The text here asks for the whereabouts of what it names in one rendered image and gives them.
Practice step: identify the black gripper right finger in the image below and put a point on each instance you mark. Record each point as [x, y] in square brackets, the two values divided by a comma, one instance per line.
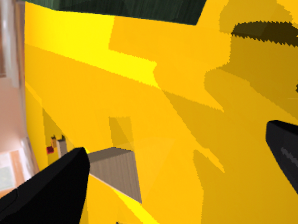
[282, 140]

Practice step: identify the small red block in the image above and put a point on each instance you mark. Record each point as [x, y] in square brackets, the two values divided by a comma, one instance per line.
[50, 150]

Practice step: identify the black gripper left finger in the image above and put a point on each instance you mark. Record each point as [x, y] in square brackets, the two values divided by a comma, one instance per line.
[54, 196]

